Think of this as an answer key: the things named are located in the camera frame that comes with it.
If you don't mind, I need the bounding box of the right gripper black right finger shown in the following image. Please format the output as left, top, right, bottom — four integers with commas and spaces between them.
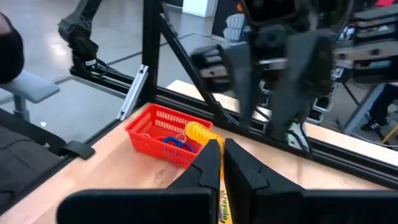
223, 138, 305, 224

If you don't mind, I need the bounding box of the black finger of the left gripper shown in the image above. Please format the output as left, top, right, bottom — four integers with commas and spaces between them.
225, 43, 261, 128
270, 32, 335, 141

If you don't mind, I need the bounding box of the red plastic basket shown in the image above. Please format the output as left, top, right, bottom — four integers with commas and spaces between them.
124, 103, 214, 169

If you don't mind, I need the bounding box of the Crayola crayon box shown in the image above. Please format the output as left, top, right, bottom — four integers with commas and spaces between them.
217, 146, 234, 224

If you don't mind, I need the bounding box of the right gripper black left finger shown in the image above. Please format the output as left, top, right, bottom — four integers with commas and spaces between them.
167, 139, 222, 224

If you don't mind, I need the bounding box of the grey padded stool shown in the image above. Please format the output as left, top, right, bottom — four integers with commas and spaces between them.
0, 70, 61, 123

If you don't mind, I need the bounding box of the person's leg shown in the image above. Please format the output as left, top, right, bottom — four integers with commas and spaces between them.
360, 83, 398, 133
57, 0, 103, 75

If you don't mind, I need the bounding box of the blue spiral coil wristband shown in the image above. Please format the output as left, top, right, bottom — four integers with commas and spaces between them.
160, 136, 196, 154

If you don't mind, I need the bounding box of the white metal bracket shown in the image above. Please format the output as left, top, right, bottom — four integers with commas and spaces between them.
116, 64, 149, 121

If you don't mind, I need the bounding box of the yellow spiral coil wristband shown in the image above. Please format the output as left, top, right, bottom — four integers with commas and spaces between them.
184, 121, 225, 149

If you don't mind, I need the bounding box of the black strap clamp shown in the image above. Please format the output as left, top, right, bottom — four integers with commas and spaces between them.
58, 140, 96, 161

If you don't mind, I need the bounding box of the person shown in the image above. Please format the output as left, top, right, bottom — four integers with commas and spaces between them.
0, 11, 25, 85

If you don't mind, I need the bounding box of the grey workbench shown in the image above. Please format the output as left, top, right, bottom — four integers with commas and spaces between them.
332, 6, 398, 134

